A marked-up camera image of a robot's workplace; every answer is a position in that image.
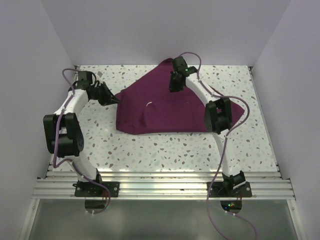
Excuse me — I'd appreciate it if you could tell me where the purple cloth mat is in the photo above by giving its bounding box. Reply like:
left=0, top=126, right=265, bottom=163
left=115, top=57, right=246, bottom=136

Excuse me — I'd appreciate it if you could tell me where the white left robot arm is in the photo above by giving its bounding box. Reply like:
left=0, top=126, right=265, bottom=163
left=43, top=80, right=120, bottom=197

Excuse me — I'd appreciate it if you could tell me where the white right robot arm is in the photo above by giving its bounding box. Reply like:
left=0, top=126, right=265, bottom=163
left=169, top=71, right=246, bottom=197

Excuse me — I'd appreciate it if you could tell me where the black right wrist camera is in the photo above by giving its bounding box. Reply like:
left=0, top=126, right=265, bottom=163
left=172, top=56, right=198, bottom=77

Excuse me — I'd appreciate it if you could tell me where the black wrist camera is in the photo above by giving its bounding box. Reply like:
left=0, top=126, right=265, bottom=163
left=172, top=56, right=198, bottom=77
left=75, top=71, right=97, bottom=90

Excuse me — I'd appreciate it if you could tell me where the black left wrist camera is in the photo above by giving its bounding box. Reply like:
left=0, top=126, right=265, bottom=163
left=75, top=71, right=97, bottom=90

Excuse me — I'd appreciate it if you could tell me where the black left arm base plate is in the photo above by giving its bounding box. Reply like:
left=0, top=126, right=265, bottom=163
left=72, top=181, right=120, bottom=198

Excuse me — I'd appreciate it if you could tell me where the aluminium table edge rail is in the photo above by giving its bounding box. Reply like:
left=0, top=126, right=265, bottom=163
left=32, top=171, right=295, bottom=200

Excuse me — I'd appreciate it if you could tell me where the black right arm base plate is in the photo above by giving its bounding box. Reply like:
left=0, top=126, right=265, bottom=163
left=206, top=181, right=253, bottom=198

